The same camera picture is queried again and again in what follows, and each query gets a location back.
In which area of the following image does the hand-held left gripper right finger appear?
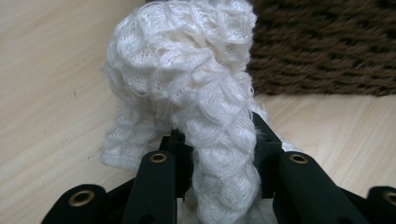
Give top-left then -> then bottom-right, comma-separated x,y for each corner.
251,112 -> 372,224

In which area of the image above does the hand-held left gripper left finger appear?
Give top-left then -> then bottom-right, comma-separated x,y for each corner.
120,128 -> 195,224

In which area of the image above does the white knitted cloth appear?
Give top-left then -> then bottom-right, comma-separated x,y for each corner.
100,0 -> 301,224

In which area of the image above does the brown woven basket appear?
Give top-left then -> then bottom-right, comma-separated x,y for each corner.
245,0 -> 396,97

